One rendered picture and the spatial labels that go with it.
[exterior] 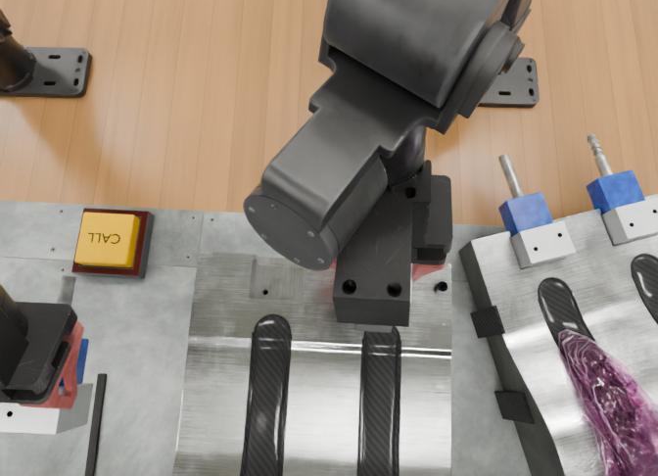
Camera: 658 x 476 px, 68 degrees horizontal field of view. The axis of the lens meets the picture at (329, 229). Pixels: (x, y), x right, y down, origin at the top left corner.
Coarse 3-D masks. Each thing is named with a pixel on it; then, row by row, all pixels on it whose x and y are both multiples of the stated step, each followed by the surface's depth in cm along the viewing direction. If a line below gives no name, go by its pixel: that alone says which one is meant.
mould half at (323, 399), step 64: (192, 320) 49; (256, 320) 49; (320, 320) 49; (448, 320) 49; (192, 384) 48; (320, 384) 48; (448, 384) 47; (192, 448) 46; (320, 448) 46; (448, 448) 46
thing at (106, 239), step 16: (96, 224) 57; (112, 224) 57; (128, 224) 57; (80, 240) 56; (96, 240) 56; (112, 240) 56; (128, 240) 56; (80, 256) 56; (96, 256) 56; (112, 256) 56; (128, 256) 56
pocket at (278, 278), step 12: (252, 264) 50; (264, 264) 53; (276, 264) 52; (288, 264) 52; (252, 276) 51; (264, 276) 53; (276, 276) 53; (288, 276) 53; (300, 276) 53; (252, 288) 51; (264, 288) 52; (276, 288) 52; (288, 288) 52; (300, 288) 52; (300, 300) 52
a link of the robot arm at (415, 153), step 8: (416, 128) 28; (424, 128) 29; (408, 136) 28; (416, 136) 28; (424, 136) 29; (400, 144) 28; (408, 144) 28; (416, 144) 29; (424, 144) 30; (400, 152) 29; (408, 152) 29; (416, 152) 30; (424, 152) 31; (384, 160) 29; (392, 160) 29; (400, 160) 29; (408, 160) 29; (416, 160) 30; (424, 160) 32; (392, 168) 30; (400, 168) 30; (408, 168) 30; (416, 168) 31; (392, 176) 30; (400, 176) 30; (408, 176) 31
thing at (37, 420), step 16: (64, 288) 44; (80, 352) 44; (80, 368) 44; (64, 384) 42; (80, 384) 44; (80, 400) 43; (0, 416) 40; (16, 416) 40; (32, 416) 40; (48, 416) 40; (64, 416) 41; (80, 416) 43; (16, 432) 40; (32, 432) 40; (48, 432) 40
